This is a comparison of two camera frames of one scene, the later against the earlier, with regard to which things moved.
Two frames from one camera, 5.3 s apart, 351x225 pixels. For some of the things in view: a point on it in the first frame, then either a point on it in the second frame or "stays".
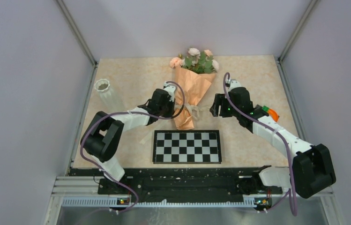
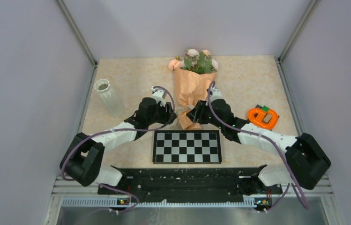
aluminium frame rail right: x=286 y=81 stays
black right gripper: x=215 y=108 to x=198 y=112
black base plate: x=168 y=183 stays
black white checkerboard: x=186 y=146 stays
